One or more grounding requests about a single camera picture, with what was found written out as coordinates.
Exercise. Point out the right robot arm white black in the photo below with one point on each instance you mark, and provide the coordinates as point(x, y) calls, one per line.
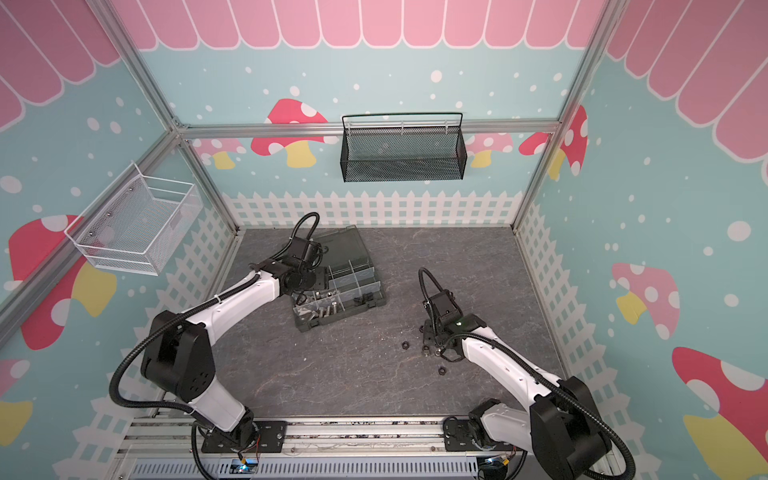
point(558, 423)

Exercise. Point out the white wire mesh basket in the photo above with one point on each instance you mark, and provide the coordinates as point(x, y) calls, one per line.
point(137, 224)

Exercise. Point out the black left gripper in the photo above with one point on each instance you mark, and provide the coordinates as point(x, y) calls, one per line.
point(322, 280)

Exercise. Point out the black wire mesh basket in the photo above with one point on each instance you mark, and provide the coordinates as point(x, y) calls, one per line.
point(401, 147)

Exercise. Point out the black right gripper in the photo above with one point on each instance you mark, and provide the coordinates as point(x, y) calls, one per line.
point(435, 335)

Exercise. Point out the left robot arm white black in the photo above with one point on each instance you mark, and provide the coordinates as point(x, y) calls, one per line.
point(177, 354)

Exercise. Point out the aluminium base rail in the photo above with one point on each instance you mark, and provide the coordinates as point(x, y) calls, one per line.
point(400, 447)

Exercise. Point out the green plastic compartment organizer box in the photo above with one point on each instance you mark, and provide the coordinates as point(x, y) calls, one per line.
point(347, 271)

